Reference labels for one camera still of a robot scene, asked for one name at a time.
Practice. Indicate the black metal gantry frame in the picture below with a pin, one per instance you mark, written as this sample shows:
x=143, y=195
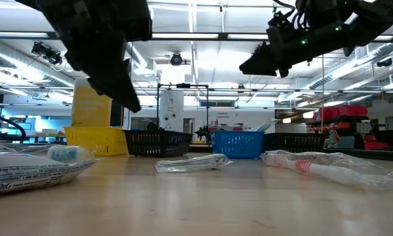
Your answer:
x=183, y=86

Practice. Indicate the red storage bins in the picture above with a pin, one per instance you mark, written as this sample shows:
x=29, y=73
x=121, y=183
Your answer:
x=340, y=112

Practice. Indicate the silver ventilation duct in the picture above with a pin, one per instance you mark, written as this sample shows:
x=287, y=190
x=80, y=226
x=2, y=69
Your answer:
x=19, y=65
x=357, y=69

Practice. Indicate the yellow plastic basket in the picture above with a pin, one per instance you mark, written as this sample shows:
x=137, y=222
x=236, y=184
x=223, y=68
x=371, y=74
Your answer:
x=94, y=141

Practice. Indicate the blue plastic basket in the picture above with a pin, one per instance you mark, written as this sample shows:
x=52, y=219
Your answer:
x=237, y=144

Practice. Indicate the black ceiling light fixture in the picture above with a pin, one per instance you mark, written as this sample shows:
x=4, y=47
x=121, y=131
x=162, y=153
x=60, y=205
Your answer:
x=48, y=54

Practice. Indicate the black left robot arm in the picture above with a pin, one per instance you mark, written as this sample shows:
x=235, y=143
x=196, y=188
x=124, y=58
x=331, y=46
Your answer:
x=29, y=3

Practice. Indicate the red white toothbrush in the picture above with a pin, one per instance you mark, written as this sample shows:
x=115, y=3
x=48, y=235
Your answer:
x=327, y=172

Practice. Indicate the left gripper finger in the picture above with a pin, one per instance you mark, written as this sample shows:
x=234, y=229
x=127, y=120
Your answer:
x=126, y=77
x=117, y=93

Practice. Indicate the black ceiling camera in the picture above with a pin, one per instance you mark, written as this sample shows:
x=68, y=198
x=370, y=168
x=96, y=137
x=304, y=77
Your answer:
x=176, y=59

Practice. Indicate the black shelf rack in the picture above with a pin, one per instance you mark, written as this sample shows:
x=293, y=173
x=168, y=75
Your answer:
x=376, y=141

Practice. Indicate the black plastic basket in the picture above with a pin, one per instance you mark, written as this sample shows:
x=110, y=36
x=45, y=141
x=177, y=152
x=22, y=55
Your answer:
x=157, y=144
x=294, y=142

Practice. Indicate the white blue toothpaste tube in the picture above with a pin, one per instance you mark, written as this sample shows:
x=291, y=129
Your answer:
x=25, y=173

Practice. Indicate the wrapped blue toothbrush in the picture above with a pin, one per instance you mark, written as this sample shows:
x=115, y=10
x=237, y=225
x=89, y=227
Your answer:
x=68, y=154

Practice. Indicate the white pillar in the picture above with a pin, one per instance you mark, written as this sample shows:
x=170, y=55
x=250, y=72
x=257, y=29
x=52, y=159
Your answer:
x=171, y=111

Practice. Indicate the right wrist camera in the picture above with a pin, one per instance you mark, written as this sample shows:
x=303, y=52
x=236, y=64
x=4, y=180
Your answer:
x=279, y=21

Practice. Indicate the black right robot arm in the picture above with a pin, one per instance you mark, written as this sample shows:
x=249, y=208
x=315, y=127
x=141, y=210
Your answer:
x=373, y=19

